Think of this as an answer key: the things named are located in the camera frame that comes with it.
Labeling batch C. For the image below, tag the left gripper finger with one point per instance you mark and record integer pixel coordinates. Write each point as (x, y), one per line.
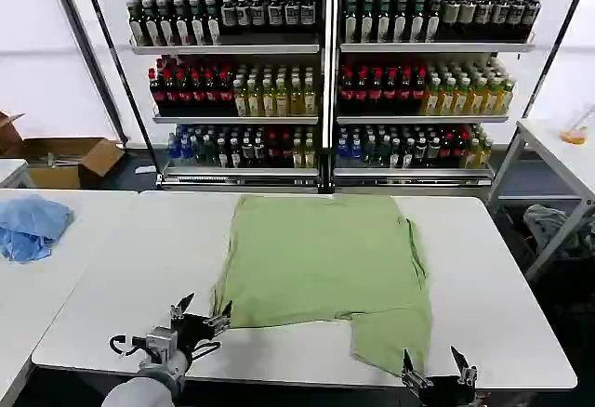
(182, 307)
(219, 319)

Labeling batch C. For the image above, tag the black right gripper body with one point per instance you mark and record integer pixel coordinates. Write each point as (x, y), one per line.
(446, 392)

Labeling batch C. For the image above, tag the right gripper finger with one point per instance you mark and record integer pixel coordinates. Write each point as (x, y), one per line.
(411, 370)
(465, 366)

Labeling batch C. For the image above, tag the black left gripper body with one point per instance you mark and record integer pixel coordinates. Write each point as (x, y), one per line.
(195, 330)

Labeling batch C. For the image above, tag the green shirt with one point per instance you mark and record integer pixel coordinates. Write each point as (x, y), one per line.
(325, 263)

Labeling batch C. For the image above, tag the small white floor item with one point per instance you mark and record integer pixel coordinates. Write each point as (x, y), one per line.
(144, 171)

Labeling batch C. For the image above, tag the grey crumpled clothes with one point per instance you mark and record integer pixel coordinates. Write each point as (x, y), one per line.
(551, 228)

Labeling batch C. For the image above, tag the blue crumpled cloth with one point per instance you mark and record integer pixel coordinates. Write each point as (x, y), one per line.
(30, 228)

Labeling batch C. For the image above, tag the open cardboard box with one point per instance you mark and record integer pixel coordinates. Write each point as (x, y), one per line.
(65, 161)

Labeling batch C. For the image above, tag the shelf rack with bottles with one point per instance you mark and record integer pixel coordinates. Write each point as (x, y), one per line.
(228, 86)
(427, 86)

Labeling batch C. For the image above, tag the white side table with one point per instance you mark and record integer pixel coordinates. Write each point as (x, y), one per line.
(548, 147)

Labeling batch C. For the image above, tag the black slanted pole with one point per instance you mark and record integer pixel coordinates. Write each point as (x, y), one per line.
(548, 40)
(88, 54)
(121, 68)

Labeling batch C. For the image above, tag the orange item in clear wrap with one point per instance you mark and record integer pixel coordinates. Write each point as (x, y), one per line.
(572, 136)

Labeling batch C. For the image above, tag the white vertical post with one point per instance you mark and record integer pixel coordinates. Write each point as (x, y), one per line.
(328, 77)

